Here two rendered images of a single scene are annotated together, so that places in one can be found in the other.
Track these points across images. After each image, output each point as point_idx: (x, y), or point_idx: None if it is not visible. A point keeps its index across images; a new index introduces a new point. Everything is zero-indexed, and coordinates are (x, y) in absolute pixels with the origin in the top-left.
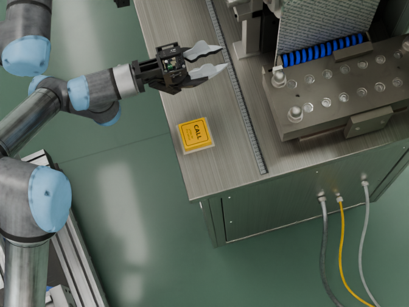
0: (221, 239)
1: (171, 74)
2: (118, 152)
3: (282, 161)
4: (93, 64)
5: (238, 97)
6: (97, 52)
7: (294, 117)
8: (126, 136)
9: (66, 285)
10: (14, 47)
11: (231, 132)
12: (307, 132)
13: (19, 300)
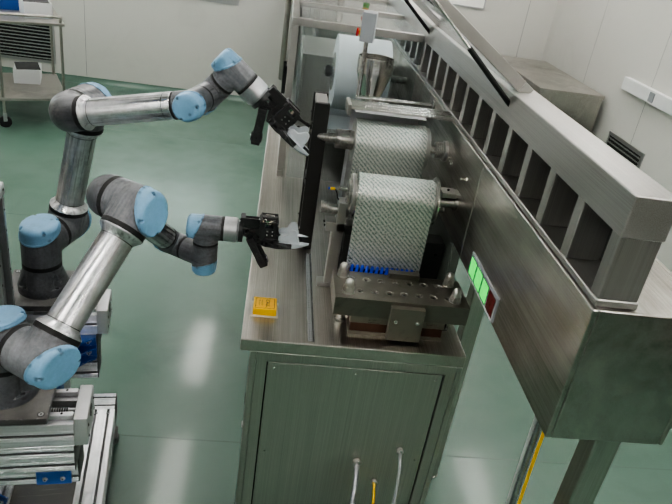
0: (246, 502)
1: (266, 230)
2: (177, 442)
3: (328, 339)
4: (189, 378)
5: (308, 301)
6: (197, 371)
7: (347, 287)
8: (191, 433)
9: (69, 501)
10: (185, 92)
11: (294, 315)
12: (354, 310)
13: (79, 280)
